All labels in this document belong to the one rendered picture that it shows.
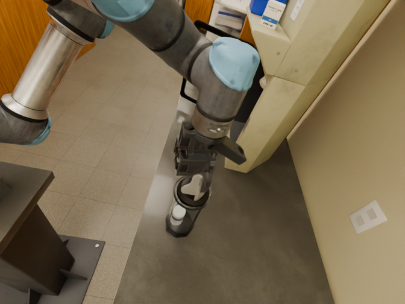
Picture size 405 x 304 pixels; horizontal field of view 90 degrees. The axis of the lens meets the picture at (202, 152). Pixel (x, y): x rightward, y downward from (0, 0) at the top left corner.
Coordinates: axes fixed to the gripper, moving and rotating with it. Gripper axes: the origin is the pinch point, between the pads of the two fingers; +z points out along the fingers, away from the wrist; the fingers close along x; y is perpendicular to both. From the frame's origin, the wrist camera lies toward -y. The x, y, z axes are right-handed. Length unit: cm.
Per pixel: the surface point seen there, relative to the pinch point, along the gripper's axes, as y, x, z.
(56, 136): 88, -134, 120
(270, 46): -19.3, -26.5, -28.8
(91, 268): 41, -13, 119
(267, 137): -33.9, -22.3, 2.2
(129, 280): 16.2, 15.3, 26.1
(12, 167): 56, -24, 26
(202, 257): -6.4, 12.1, 26.0
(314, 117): -75, -43, 5
